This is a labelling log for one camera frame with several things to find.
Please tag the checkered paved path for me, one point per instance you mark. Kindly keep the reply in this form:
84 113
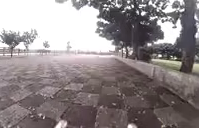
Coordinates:
87 86

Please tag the small tree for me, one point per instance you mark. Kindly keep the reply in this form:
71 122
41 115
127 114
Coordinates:
68 46
46 44

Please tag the row of trees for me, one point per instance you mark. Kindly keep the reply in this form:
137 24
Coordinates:
133 23

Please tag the dark bushes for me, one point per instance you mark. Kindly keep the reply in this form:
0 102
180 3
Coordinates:
165 50

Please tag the robot's own part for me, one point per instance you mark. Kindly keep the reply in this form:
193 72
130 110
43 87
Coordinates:
132 126
61 124

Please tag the grass strip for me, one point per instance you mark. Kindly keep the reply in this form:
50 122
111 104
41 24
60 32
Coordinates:
173 65

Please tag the pale stone kerb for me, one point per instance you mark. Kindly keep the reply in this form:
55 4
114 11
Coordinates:
173 80

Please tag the large tree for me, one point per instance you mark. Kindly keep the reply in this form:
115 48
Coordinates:
188 40

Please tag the wooden fence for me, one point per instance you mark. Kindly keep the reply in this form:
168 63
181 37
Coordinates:
2 51

